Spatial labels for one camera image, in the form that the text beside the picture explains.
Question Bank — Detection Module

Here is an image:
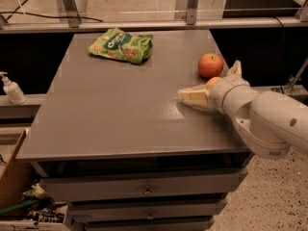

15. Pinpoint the orange fruit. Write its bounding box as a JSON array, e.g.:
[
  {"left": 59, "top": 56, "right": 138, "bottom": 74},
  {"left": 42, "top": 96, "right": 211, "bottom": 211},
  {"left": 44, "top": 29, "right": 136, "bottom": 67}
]
[{"left": 205, "top": 77, "right": 221, "bottom": 90}]

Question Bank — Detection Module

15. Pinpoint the green chip bag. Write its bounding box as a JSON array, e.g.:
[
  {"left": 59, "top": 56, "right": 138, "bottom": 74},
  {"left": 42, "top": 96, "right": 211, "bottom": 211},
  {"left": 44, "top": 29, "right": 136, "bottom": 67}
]
[{"left": 89, "top": 28, "right": 153, "bottom": 64}]

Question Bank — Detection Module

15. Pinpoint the red apple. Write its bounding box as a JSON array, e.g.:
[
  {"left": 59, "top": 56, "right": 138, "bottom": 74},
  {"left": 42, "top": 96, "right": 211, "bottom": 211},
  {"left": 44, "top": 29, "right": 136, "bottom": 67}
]
[{"left": 198, "top": 53, "right": 224, "bottom": 79}]

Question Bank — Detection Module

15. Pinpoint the metal frame rail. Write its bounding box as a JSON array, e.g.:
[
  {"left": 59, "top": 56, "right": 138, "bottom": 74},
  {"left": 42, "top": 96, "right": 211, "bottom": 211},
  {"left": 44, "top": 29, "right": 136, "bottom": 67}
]
[{"left": 0, "top": 17, "right": 308, "bottom": 34}]

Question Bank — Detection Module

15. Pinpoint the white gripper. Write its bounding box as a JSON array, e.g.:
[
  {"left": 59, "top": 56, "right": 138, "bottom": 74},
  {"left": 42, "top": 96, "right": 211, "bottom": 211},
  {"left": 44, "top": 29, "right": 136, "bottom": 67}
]
[{"left": 178, "top": 60, "right": 249, "bottom": 114}]

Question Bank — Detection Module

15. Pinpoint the white pump bottle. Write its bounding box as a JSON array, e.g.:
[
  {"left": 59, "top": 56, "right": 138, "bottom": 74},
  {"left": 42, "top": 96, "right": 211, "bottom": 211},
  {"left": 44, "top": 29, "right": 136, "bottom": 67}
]
[{"left": 0, "top": 71, "right": 26, "bottom": 105}]

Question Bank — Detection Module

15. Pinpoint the grey drawer cabinet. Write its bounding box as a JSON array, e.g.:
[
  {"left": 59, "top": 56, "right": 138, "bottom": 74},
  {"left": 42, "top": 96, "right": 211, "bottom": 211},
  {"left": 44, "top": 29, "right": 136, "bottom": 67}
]
[{"left": 17, "top": 30, "right": 251, "bottom": 231}]

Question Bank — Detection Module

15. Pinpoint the black cable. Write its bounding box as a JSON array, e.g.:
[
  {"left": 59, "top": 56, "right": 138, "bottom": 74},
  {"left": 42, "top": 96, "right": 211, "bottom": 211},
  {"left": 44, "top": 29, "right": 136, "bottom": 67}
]
[{"left": 0, "top": 0, "right": 104, "bottom": 23}]

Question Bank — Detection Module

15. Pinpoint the cardboard box with clutter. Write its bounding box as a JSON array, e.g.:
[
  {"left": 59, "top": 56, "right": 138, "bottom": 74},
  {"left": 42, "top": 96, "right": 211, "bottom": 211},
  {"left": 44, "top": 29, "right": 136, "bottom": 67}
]
[{"left": 0, "top": 129, "right": 71, "bottom": 231}]

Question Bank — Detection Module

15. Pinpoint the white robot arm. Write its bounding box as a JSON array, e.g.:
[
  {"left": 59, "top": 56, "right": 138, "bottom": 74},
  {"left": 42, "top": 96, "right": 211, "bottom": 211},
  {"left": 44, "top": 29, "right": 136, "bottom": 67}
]
[{"left": 178, "top": 61, "right": 308, "bottom": 160}]

